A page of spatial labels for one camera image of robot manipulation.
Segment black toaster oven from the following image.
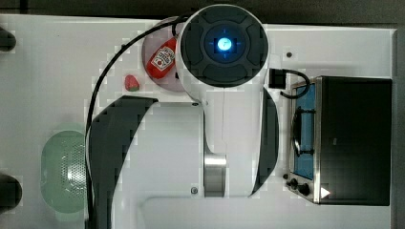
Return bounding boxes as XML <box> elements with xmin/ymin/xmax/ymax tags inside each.
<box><xmin>287</xmin><ymin>76</ymin><xmax>393</xmax><ymax>206</ymax></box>

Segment black cylinder post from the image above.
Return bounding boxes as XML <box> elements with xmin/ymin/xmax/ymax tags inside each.
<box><xmin>0</xmin><ymin>28</ymin><xmax>16</xmax><ymax>52</ymax></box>

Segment red ketchup bottle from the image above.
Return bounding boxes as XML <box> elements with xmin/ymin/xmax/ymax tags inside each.
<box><xmin>146</xmin><ymin>37</ymin><xmax>177</xmax><ymax>79</ymax></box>

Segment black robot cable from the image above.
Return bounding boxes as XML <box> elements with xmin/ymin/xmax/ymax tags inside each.
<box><xmin>84</xmin><ymin>14</ymin><xmax>192</xmax><ymax>229</ymax></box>

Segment green perforated colander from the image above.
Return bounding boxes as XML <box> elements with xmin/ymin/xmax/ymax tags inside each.
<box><xmin>40</xmin><ymin>131</ymin><xmax>86</xmax><ymax>214</ymax></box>

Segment black round container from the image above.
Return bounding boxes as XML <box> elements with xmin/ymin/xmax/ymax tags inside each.
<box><xmin>0</xmin><ymin>174</ymin><xmax>22</xmax><ymax>214</ymax></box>

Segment red toy strawberry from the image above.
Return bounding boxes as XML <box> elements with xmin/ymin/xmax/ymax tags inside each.
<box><xmin>124</xmin><ymin>74</ymin><xmax>139</xmax><ymax>92</ymax></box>

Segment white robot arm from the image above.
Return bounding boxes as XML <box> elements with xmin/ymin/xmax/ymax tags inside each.
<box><xmin>86</xmin><ymin>4</ymin><xmax>279</xmax><ymax>229</ymax></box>

